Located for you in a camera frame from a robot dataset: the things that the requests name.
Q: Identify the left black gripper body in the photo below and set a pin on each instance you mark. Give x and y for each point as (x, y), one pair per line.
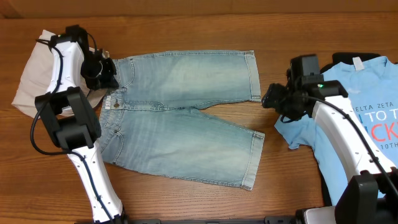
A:
(106, 73)

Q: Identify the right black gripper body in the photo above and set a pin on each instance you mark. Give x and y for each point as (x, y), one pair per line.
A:
(270, 100)

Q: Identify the light blue denim shorts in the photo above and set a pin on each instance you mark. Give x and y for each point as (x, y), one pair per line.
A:
(154, 121)

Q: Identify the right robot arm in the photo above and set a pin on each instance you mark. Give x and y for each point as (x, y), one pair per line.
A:
(347, 114)

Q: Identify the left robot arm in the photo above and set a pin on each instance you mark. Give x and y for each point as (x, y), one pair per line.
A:
(70, 120)

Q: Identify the black garment under pile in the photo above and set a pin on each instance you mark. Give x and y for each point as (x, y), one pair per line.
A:
(342, 57)

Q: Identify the folded beige shorts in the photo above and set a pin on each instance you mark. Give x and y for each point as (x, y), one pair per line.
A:
(36, 78)

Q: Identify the light blue printed t-shirt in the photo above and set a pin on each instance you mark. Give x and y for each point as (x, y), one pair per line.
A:
(371, 87)

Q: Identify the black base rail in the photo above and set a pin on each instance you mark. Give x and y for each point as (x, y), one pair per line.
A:
(266, 220)

